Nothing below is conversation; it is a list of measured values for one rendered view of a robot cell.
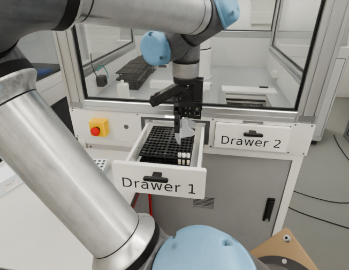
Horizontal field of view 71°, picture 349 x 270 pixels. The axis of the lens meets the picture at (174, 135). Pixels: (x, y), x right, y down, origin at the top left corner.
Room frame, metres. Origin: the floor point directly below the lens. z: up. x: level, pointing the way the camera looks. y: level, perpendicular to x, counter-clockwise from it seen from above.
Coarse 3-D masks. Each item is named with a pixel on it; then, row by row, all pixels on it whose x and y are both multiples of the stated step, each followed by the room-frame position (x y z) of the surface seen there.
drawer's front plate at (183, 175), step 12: (120, 168) 0.61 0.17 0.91; (132, 168) 0.61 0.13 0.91; (144, 168) 0.60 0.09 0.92; (156, 168) 0.60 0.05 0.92; (168, 168) 0.59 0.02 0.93; (180, 168) 0.59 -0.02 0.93; (192, 168) 0.59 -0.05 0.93; (204, 168) 0.59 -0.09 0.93; (120, 180) 0.61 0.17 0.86; (132, 180) 0.61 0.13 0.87; (180, 180) 0.59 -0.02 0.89; (192, 180) 0.58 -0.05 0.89; (204, 180) 0.57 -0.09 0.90; (144, 192) 0.60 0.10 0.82; (156, 192) 0.60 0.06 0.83; (168, 192) 0.59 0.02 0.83; (180, 192) 0.59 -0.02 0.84; (204, 192) 0.57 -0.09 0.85
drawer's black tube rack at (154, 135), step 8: (152, 128) 0.90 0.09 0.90; (160, 128) 0.90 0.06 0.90; (192, 128) 0.90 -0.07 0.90; (152, 136) 0.83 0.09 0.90; (160, 136) 0.84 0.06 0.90; (168, 136) 0.84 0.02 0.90; (192, 136) 0.84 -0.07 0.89; (144, 144) 0.77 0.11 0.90; (152, 144) 0.77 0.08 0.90; (160, 144) 0.77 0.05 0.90; (168, 144) 0.77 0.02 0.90; (176, 144) 0.77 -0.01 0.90; (184, 144) 0.77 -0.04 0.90; (192, 144) 0.77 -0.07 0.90; (152, 152) 0.72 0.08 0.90; (160, 152) 0.72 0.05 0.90; (168, 152) 0.72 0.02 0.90; (176, 152) 0.72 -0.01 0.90; (184, 152) 0.72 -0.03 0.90; (144, 160) 0.71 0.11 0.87; (152, 160) 0.71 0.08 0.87; (160, 160) 0.71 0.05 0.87; (168, 160) 0.71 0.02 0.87; (176, 160) 0.72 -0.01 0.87
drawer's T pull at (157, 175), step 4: (156, 172) 0.59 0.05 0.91; (160, 172) 0.59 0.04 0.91; (144, 176) 0.57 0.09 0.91; (148, 176) 0.57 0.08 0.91; (152, 176) 0.57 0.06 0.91; (156, 176) 0.57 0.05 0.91; (160, 176) 0.57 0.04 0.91; (144, 180) 0.57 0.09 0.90; (148, 180) 0.56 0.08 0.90; (152, 180) 0.56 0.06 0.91; (156, 180) 0.56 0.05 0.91; (160, 180) 0.56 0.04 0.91; (164, 180) 0.56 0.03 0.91; (168, 180) 0.56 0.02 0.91
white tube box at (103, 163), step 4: (96, 160) 0.82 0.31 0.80; (100, 160) 0.82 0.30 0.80; (104, 160) 0.82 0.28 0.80; (108, 160) 0.83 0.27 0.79; (100, 164) 0.79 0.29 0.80; (104, 164) 0.79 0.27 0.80; (108, 164) 0.82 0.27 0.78; (100, 168) 0.76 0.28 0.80; (104, 168) 0.77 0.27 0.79; (108, 168) 0.81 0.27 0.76; (104, 172) 0.76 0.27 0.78
